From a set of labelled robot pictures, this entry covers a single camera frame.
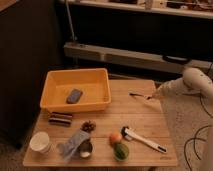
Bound white handled kitchen tool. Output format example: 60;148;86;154
121;126;167;153

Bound orange fruit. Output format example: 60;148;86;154
109;132;122;145

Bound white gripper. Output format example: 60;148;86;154
151;79;185;100

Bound green fruit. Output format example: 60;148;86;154
113;143;129;161

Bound grey sponge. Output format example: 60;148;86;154
66;89;83;104

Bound silver metal fork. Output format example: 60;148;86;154
129;93;152;100

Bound white paper cup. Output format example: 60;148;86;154
29;132;51;154

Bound yellow plastic bin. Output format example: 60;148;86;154
40;68;111;113

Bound brown pine cone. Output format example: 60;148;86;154
81;121;96;133

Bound grey cloth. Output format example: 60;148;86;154
57;130;90;162

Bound background shelf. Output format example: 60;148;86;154
59;0;213;19

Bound black floor cable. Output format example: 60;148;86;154
183;96;213;171

